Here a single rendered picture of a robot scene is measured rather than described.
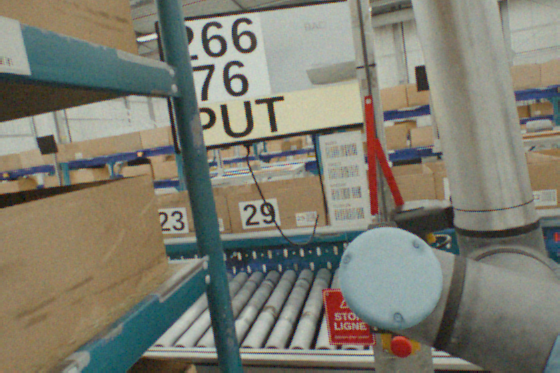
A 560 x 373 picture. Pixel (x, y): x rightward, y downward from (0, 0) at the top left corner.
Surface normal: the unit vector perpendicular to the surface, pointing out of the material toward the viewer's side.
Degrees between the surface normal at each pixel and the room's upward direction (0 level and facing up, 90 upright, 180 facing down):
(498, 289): 34
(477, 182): 91
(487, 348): 100
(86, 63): 90
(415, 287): 58
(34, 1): 92
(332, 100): 86
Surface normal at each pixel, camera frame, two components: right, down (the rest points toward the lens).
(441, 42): -0.84, 0.22
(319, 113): 0.07, 0.01
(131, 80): 0.95, -0.12
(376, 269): -0.37, -0.40
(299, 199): -0.25, 0.14
